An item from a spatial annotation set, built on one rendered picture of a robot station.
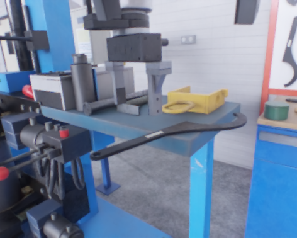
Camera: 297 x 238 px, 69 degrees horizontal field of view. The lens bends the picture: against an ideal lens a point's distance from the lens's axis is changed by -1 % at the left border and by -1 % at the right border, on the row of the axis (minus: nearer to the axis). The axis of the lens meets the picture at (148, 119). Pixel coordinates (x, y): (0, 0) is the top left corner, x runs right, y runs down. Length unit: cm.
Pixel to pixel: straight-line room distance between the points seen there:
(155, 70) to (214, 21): 206
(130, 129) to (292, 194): 87
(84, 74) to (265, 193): 101
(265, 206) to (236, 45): 152
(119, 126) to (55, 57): 77
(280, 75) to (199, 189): 162
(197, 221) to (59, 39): 113
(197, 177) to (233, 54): 173
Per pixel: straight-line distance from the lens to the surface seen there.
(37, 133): 89
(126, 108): 75
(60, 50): 136
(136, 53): 42
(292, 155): 116
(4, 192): 136
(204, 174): 77
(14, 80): 144
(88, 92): 82
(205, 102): 72
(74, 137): 75
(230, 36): 236
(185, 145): 54
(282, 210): 131
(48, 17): 135
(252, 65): 231
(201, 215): 88
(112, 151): 47
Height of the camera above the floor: 127
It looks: 18 degrees down
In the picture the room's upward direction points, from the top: 3 degrees counter-clockwise
